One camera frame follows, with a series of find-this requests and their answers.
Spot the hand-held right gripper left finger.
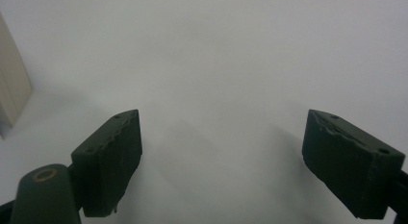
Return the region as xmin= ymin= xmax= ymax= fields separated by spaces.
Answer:
xmin=70 ymin=109 xmax=143 ymax=218

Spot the beige expandable book rack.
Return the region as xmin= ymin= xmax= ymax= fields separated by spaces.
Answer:
xmin=0 ymin=12 xmax=33 ymax=140

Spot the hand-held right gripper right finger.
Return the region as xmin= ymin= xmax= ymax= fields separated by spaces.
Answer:
xmin=301 ymin=109 xmax=406 ymax=220

